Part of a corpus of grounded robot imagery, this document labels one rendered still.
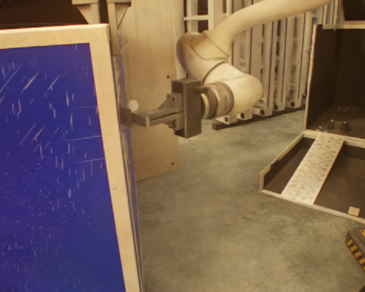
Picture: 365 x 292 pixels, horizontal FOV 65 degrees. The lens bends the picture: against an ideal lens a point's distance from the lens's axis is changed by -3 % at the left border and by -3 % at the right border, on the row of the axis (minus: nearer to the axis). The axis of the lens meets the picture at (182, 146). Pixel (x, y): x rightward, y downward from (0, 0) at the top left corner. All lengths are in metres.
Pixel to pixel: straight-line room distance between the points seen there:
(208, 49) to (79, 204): 0.53
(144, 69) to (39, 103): 1.44
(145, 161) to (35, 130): 1.57
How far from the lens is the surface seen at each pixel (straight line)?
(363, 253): 1.05
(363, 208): 1.89
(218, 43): 0.84
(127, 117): 0.65
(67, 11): 1.56
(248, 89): 0.80
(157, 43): 1.90
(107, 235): 0.56
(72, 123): 0.47
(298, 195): 1.86
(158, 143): 2.01
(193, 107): 0.68
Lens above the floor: 0.95
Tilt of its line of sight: 22 degrees down
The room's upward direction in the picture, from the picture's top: 2 degrees counter-clockwise
